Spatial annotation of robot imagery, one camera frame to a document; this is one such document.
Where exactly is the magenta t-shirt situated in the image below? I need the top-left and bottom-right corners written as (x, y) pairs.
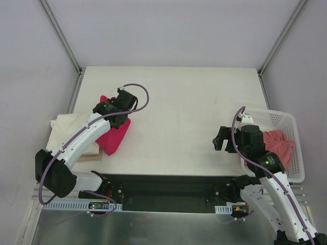
top-left (95, 95), bottom-right (132, 156)

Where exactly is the left white cable duct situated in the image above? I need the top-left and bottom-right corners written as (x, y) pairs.
top-left (43, 201), bottom-right (123, 212)

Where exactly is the white plastic basket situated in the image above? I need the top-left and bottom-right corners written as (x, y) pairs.
top-left (245, 108), bottom-right (305, 183)

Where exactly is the white cable duct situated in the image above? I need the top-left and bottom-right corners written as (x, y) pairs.
top-left (215, 205), bottom-right (233, 215)
top-left (43, 201), bottom-right (123, 212)

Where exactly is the aluminium frame post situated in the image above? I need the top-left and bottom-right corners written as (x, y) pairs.
top-left (258, 0), bottom-right (310, 78)
top-left (38, 0), bottom-right (83, 75)

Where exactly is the left aluminium frame post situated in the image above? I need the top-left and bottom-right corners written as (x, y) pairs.
top-left (38, 0), bottom-right (83, 75)

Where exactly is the right white cable duct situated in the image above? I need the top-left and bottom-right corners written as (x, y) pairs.
top-left (215, 205), bottom-right (233, 215)

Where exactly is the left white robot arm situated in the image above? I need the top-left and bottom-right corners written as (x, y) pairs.
top-left (35, 89), bottom-right (138, 199)

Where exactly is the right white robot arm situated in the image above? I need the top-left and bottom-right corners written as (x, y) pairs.
top-left (213, 125), bottom-right (326, 244)

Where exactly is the right aluminium frame post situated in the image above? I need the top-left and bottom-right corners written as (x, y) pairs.
top-left (258, 0), bottom-right (310, 78)

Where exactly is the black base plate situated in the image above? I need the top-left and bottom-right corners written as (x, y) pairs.
top-left (99, 174), bottom-right (243, 213)

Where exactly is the salmon pink t-shirt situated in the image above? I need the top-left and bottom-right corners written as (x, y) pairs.
top-left (245, 130), bottom-right (295, 173)

